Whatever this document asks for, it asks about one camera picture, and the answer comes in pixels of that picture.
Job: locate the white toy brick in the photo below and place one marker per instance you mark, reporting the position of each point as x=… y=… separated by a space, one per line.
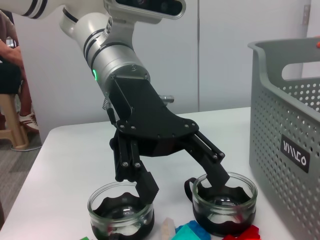
x=168 y=228

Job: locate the beige plastic stool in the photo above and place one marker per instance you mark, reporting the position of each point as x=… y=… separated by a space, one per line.
x=12 y=120

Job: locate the grey door hinge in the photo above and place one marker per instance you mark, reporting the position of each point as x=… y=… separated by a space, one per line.
x=306 y=15

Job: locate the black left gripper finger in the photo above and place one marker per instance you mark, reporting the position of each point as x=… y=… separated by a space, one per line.
x=125 y=155
x=215 y=165

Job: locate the small green toy brick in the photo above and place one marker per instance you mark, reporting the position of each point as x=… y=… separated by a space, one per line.
x=84 y=238

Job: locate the blue toy brick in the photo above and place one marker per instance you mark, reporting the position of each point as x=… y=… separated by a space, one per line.
x=200 y=226

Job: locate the orange bin clip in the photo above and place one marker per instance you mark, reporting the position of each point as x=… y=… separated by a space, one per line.
x=318 y=45

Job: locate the grey perforated storage bin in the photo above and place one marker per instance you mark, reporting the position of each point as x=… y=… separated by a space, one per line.
x=275 y=112

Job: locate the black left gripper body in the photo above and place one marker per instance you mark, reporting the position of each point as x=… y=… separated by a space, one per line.
x=140 y=107

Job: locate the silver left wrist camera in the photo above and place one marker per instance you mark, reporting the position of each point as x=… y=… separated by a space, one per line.
x=150 y=10

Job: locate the glass teacup black sleeve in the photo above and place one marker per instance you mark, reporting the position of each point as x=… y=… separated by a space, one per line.
x=240 y=200
x=100 y=217

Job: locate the bright red toy brick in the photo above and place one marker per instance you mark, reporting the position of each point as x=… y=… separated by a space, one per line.
x=250 y=232

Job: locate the white brown sneaker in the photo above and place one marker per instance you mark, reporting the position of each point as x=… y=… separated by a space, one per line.
x=30 y=122

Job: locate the seated person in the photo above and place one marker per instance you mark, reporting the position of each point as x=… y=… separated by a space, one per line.
x=10 y=75

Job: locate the left gripper metal connector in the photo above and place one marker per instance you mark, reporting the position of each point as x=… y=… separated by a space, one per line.
x=167 y=98

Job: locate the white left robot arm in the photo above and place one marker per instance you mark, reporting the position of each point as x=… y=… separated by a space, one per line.
x=82 y=27

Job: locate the teal square toy brick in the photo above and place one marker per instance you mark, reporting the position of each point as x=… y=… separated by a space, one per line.
x=186 y=233

